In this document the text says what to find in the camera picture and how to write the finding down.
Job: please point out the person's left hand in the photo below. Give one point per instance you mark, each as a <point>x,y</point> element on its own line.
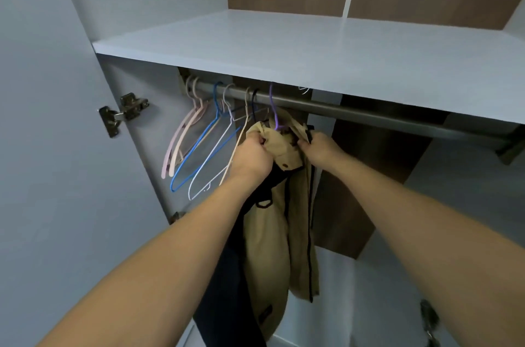
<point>250,162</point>

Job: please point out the metal hanging rod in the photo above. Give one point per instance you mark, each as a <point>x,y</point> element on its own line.
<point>369,115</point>

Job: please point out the brass rod bracket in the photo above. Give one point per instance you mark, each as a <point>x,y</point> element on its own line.
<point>513,147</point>
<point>190,84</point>

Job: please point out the white wardrobe door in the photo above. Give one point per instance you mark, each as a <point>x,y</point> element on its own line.
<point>41,154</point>

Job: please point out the metal door hinge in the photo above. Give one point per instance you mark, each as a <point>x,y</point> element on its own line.
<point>428,322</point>
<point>125,109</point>
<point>175,216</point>

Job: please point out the person's right forearm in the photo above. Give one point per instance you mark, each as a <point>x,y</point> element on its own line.
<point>426,244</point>

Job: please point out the person's right hand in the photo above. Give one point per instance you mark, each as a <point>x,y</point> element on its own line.
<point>324,154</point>

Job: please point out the person's left forearm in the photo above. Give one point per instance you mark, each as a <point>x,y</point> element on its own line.
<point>148,285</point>

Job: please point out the purple wire hanger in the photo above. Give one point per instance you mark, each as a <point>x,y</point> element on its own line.
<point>274,113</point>

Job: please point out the khaki and black jacket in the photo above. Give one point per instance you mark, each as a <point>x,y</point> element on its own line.
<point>271,269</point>

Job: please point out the white wardrobe shelf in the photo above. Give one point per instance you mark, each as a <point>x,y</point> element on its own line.
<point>328,47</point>

